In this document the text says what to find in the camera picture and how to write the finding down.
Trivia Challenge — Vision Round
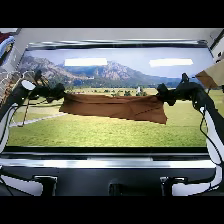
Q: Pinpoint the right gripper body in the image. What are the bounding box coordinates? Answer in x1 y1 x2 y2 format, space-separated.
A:
155 83 178 107

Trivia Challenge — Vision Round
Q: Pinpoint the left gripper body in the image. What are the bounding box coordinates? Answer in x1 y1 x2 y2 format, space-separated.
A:
46 83 67 103

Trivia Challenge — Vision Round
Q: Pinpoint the brown T-shirt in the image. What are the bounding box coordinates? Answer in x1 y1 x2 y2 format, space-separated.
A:
58 92 169 126

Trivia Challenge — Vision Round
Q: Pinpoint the beige garment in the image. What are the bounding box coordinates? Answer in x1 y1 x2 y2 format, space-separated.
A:
194 59 224 90

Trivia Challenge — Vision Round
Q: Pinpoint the light blue garment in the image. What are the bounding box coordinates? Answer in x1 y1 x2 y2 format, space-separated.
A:
0 35 16 58

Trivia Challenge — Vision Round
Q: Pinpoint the red garment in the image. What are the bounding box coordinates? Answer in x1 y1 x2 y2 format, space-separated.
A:
0 31 13 44

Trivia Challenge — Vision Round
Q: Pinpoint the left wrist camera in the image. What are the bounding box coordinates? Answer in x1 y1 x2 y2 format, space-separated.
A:
32 69 44 87

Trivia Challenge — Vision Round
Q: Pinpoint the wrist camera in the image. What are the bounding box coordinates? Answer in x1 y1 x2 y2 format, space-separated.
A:
180 72 191 85
32 69 44 87

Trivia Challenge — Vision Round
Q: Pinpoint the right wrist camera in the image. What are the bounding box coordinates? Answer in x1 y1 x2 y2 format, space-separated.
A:
180 72 191 85

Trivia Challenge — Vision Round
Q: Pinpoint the black cable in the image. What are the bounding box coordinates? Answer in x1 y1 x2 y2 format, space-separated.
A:
198 106 210 148

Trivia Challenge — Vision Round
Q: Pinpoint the silver frame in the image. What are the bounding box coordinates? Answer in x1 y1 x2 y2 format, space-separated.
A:
0 152 224 197

